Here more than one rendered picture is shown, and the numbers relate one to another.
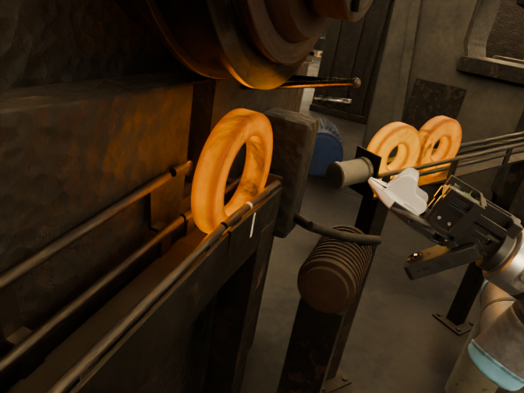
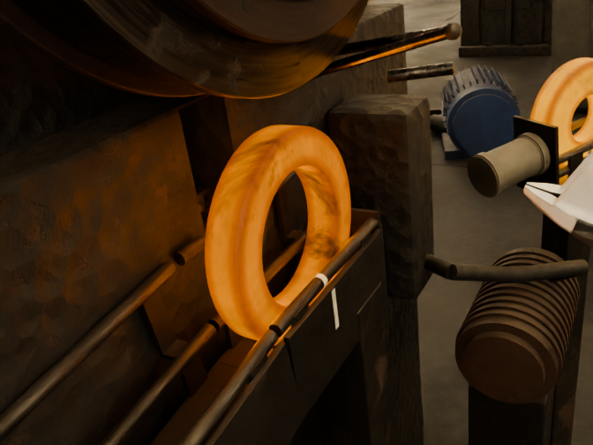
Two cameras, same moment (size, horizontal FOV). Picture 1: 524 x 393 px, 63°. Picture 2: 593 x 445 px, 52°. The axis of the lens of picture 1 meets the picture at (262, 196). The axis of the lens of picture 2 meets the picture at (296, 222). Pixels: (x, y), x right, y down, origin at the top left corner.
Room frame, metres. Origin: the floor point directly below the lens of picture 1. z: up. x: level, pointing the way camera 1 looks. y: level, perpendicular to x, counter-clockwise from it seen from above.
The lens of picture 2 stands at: (0.12, -0.08, 0.98)
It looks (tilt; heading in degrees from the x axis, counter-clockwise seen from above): 26 degrees down; 14
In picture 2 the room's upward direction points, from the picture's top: 8 degrees counter-clockwise
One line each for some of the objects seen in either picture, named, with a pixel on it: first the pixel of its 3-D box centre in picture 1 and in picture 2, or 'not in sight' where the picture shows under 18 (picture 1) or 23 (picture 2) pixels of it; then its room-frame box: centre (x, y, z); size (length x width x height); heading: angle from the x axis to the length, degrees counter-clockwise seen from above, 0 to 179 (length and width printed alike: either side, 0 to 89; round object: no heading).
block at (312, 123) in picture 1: (277, 173); (381, 198); (0.79, -0.02, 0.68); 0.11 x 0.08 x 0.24; 71
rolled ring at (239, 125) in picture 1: (235, 174); (287, 234); (0.57, 0.04, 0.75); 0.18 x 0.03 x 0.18; 160
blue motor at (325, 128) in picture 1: (316, 144); (476, 109); (2.83, -0.31, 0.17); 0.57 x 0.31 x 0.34; 1
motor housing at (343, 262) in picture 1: (317, 334); (514, 430); (0.83, -0.19, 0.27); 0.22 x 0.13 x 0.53; 161
